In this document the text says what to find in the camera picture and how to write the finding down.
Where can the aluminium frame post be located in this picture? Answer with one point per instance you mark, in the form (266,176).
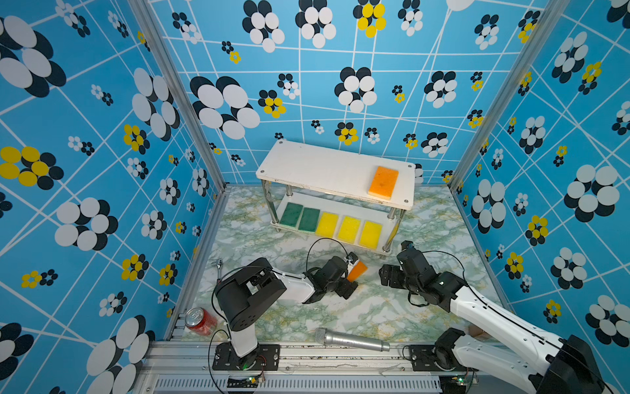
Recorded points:
(149,26)
(549,19)

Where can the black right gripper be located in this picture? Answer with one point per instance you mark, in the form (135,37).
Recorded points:
(384,275)

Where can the aluminium frame post left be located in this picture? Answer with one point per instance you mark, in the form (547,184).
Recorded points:
(149,26)

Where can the orange sponge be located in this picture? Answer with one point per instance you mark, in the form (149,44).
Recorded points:
(356,271)
(383,183)

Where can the white two-tier shelf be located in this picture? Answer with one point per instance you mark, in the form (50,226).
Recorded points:
(335,181)

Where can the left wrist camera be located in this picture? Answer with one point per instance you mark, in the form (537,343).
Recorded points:
(352,258)

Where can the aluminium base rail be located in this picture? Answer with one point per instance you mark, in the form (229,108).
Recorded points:
(307,367)

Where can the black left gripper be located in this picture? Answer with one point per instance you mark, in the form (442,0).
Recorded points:
(348,289)

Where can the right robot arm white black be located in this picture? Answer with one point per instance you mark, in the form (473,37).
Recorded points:
(530,358)

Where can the green sponge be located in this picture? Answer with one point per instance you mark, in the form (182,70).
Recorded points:
(309,220)
(291,215)

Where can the silver microphone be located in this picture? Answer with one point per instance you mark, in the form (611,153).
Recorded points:
(328,337)

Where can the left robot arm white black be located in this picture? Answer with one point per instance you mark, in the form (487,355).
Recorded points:
(248,292)

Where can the aluminium frame post right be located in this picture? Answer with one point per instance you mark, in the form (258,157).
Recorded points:
(549,19)

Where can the yellow sponge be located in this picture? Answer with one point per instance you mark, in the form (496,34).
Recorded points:
(327,225)
(370,235)
(349,229)

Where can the red soda can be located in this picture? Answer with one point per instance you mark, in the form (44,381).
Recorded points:
(200,321)

